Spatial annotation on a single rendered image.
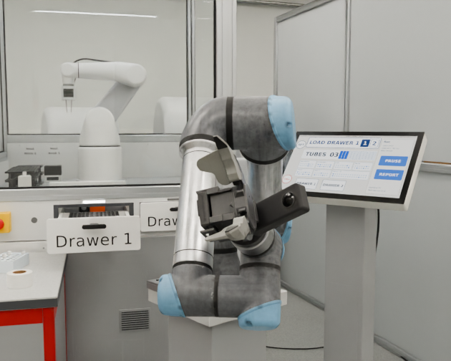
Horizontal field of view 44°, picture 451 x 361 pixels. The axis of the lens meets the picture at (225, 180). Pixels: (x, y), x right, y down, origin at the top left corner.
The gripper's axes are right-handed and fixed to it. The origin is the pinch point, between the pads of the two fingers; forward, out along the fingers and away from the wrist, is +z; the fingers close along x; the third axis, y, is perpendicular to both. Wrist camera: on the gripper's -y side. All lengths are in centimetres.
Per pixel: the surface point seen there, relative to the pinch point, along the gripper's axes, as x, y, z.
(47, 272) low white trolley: 22, 80, -81
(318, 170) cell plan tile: 56, -6, -126
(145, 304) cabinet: 20, 70, -132
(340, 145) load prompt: 65, -16, -127
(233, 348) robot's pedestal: -10, 23, -81
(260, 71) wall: 305, 46, -402
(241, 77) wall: 298, 65, -393
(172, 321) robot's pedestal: 0, 40, -81
